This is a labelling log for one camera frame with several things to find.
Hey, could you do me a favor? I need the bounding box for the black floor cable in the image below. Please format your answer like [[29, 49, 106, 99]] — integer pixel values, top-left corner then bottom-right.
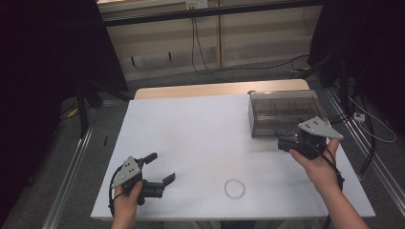
[[219, 52, 311, 73]]

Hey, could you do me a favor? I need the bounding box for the clear bead bracelet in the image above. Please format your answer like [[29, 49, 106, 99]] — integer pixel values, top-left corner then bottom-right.
[[223, 178, 246, 200]]

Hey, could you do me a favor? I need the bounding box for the person's right hand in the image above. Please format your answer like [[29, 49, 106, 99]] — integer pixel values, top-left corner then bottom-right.
[[288, 137, 343, 195]]

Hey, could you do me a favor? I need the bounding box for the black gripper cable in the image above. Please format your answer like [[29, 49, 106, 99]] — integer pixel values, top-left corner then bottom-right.
[[319, 147, 347, 229], [108, 166, 124, 218]]

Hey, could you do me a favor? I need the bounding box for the white wall socket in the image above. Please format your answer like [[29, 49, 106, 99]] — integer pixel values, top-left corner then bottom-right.
[[185, 0, 209, 10]]

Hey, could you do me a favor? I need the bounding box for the smoky transparent drawer box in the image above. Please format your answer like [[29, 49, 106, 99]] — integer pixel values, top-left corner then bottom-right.
[[247, 90, 330, 138]]

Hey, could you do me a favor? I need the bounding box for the black curtain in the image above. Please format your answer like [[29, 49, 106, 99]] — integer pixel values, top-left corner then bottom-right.
[[308, 0, 405, 128]]

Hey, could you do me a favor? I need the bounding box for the white cable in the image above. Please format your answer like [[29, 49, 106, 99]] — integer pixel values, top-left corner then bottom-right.
[[347, 94, 397, 144]]

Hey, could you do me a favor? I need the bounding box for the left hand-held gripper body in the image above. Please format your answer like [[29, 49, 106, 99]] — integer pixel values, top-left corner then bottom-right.
[[111, 156, 166, 206]]

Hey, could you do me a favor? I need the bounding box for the black metal stand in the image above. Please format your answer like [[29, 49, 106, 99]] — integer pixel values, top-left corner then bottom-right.
[[75, 79, 132, 138], [291, 47, 352, 108]]

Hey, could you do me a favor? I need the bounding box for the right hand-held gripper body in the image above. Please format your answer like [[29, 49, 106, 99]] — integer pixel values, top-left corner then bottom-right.
[[294, 116, 345, 160]]

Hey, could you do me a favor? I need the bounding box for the person's left hand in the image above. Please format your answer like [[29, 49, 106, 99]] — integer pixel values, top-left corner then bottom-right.
[[111, 180, 144, 229]]

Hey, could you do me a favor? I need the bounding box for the black power cable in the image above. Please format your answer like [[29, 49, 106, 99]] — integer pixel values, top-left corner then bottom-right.
[[193, 17, 230, 83], [190, 17, 208, 76]]

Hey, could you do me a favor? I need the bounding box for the white table cover sheet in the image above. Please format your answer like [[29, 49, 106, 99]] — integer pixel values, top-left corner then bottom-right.
[[90, 94, 376, 221]]

